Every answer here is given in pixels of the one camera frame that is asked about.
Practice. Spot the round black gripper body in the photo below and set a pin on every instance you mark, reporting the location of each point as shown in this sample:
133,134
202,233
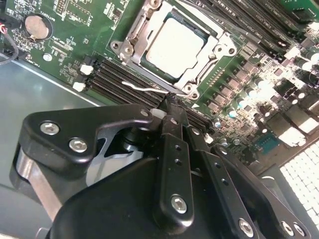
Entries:
112,206

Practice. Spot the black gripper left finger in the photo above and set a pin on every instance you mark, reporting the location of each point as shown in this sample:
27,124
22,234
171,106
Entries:
62,129

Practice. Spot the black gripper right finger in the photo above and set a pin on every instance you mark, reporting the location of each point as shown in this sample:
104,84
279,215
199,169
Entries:
224,179

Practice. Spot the metal socket cover frame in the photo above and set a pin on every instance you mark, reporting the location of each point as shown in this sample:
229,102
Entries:
198,65

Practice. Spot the silver-topped CPU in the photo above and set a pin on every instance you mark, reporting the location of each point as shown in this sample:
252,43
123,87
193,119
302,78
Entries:
174,47

